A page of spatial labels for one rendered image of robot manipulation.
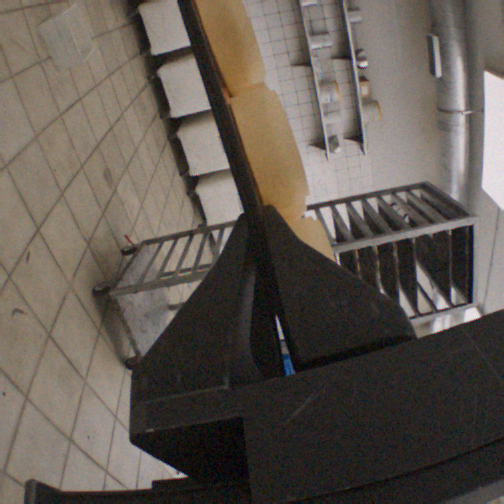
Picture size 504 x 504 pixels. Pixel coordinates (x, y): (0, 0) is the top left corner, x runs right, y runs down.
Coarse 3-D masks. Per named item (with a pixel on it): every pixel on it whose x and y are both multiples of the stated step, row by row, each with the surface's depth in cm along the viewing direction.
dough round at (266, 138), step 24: (240, 96) 15; (264, 96) 15; (240, 120) 14; (264, 120) 14; (288, 120) 14; (240, 144) 14; (264, 144) 14; (288, 144) 14; (264, 168) 14; (288, 168) 14; (264, 192) 15; (288, 192) 15
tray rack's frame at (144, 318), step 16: (368, 192) 226; (384, 192) 223; (400, 192) 223; (432, 192) 211; (320, 208) 227; (464, 208) 175; (224, 224) 232; (144, 240) 238; (160, 240) 236; (144, 256) 228; (128, 272) 201; (112, 288) 183; (160, 288) 244; (128, 304) 193; (144, 304) 213; (160, 304) 238; (176, 304) 254; (128, 320) 189; (144, 320) 209; (160, 320) 232; (128, 336) 190; (144, 336) 204; (144, 352) 199
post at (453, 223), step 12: (468, 216) 166; (420, 228) 167; (432, 228) 166; (444, 228) 166; (360, 240) 170; (372, 240) 169; (384, 240) 169; (336, 252) 171; (180, 276) 178; (192, 276) 176; (204, 276) 176; (120, 288) 181; (132, 288) 179; (144, 288) 179; (156, 288) 179
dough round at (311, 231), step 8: (288, 224) 16; (296, 224) 15; (304, 224) 15; (312, 224) 15; (320, 224) 15; (296, 232) 15; (304, 232) 15; (312, 232) 15; (320, 232) 15; (304, 240) 14; (312, 240) 14; (320, 240) 14; (320, 248) 14; (328, 248) 14; (328, 256) 14
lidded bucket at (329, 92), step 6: (324, 84) 401; (330, 84) 399; (336, 84) 397; (324, 90) 399; (330, 90) 398; (336, 90) 397; (324, 96) 402; (330, 96) 401; (336, 96) 401; (324, 102) 410
